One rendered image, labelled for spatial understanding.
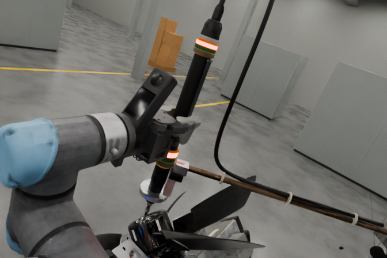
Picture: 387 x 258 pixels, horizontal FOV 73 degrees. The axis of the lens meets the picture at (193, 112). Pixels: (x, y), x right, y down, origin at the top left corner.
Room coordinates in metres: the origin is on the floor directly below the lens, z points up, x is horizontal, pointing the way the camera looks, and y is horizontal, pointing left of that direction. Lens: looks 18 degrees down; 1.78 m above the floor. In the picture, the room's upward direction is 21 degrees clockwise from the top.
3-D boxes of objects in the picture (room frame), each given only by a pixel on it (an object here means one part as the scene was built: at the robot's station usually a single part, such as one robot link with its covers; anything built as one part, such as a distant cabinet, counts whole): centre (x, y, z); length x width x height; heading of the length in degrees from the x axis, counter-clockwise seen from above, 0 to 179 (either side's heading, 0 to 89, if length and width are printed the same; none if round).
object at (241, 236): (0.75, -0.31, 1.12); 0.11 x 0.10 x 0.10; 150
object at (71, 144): (0.29, 0.15, 1.58); 0.11 x 0.08 x 0.09; 150
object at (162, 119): (0.42, 0.08, 1.57); 0.12 x 0.08 x 0.09; 150
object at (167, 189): (0.52, 0.01, 1.44); 0.09 x 0.07 x 0.10; 95
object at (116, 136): (0.35, 0.11, 1.58); 0.08 x 0.05 x 0.08; 60
